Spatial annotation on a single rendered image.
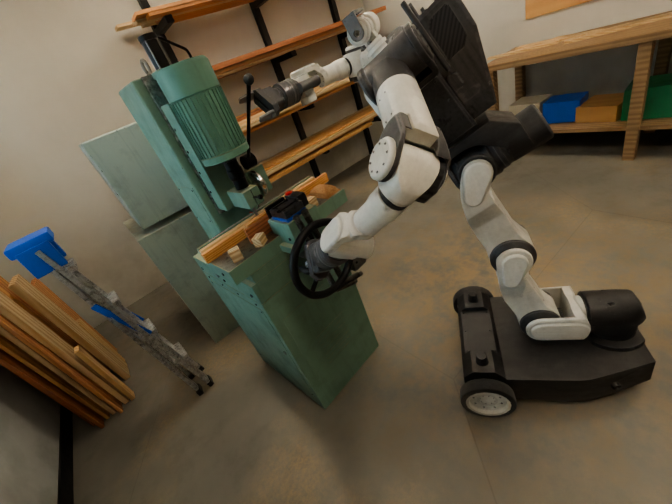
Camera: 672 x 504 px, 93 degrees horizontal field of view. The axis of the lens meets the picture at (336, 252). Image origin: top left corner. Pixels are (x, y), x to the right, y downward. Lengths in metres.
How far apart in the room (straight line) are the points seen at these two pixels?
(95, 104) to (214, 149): 2.39
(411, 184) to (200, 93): 0.79
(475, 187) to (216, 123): 0.84
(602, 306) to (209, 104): 1.52
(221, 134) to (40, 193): 2.49
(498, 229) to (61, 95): 3.26
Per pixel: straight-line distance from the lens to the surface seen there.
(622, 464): 1.58
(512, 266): 1.23
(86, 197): 3.52
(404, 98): 0.67
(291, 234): 1.13
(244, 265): 1.16
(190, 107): 1.19
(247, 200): 1.26
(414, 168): 0.60
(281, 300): 1.29
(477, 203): 1.09
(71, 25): 3.62
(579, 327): 1.48
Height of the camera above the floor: 1.39
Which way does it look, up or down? 31 degrees down
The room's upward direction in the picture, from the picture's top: 21 degrees counter-clockwise
